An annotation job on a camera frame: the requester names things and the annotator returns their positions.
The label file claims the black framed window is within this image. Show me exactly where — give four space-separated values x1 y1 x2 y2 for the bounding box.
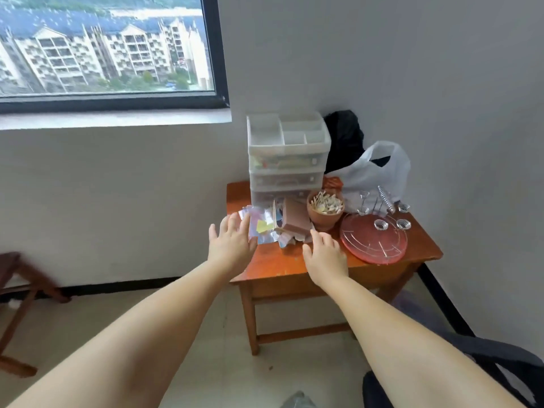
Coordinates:
0 0 230 114

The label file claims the person's right forearm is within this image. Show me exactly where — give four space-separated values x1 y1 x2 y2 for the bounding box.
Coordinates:
326 276 525 408

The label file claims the black bag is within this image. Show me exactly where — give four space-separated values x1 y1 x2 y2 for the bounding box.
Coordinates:
324 109 365 174

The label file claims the red round tray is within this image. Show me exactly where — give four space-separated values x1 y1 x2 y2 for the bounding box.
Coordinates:
339 212 409 266

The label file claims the person's left forearm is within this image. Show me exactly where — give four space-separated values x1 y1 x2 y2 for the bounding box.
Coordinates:
6 259 239 408

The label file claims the bunch of wooden sticks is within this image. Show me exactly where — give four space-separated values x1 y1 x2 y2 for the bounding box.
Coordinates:
310 191 343 216

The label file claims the white plastic bag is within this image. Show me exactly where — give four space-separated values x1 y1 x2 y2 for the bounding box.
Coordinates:
327 141 411 214

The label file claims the round wire rack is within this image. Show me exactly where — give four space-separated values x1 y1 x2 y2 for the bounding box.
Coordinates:
342 213 407 260

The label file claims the pile of holographic cards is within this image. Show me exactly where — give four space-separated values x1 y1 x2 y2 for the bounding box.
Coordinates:
238 205 281 245

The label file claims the person's left hand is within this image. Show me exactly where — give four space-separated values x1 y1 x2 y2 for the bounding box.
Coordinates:
207 212 258 279

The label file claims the white window sill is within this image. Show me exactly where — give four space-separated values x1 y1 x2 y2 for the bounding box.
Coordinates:
0 108 233 131

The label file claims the brown pink paper box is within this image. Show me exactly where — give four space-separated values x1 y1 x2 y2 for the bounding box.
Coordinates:
273 197 314 248

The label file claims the black baseboard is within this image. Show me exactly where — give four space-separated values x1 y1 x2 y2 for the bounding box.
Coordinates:
0 276 182 304
416 263 476 337

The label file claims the white plastic drawer organizer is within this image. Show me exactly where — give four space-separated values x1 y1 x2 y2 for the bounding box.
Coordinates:
246 111 332 209

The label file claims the dark wooden chair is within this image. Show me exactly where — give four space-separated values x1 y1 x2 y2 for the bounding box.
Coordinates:
0 252 72 379

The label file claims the black office chair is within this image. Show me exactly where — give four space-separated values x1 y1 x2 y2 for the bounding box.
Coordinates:
362 291 544 408

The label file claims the grey shoe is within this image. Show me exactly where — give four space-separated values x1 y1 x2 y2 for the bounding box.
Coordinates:
280 391 318 408

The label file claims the person's right hand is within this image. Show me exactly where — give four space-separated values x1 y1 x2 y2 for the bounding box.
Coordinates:
302 229 349 292

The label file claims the terracotta pot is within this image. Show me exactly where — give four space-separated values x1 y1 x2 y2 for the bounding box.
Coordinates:
307 190 345 233

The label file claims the small orange wooden table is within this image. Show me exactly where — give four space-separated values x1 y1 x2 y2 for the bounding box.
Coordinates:
226 181 443 356

